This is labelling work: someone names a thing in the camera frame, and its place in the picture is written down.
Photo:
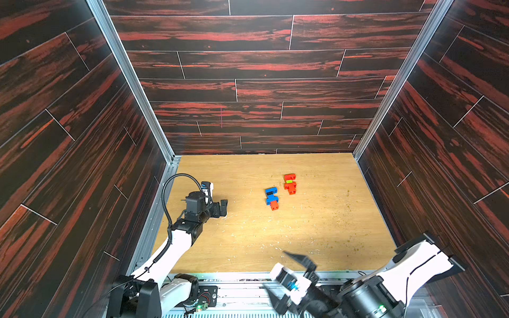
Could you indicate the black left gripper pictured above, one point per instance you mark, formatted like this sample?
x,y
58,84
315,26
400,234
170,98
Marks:
x,y
222,211

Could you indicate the red long brick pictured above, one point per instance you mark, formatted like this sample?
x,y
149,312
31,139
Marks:
x,y
288,177
290,185

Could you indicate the red tall square brick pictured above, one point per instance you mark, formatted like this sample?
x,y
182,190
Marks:
x,y
274,205

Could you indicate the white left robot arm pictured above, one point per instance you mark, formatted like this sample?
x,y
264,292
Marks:
x,y
144,293

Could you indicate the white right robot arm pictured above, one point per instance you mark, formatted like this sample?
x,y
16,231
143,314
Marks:
x,y
386,292

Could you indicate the aluminium front base rails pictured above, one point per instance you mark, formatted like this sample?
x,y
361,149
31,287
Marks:
x,y
242,294

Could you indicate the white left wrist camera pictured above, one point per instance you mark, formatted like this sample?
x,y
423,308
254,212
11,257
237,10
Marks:
x,y
207,188

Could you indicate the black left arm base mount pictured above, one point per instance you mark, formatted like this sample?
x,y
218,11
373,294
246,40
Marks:
x,y
204,296

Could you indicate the aluminium frame rail left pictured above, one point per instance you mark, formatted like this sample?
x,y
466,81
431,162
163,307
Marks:
x,y
147,241

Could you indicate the aluminium frame rail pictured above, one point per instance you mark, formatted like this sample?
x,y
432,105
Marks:
x,y
147,241
429,28

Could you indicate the aluminium frame rail right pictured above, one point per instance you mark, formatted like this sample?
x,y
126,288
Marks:
x,y
429,28

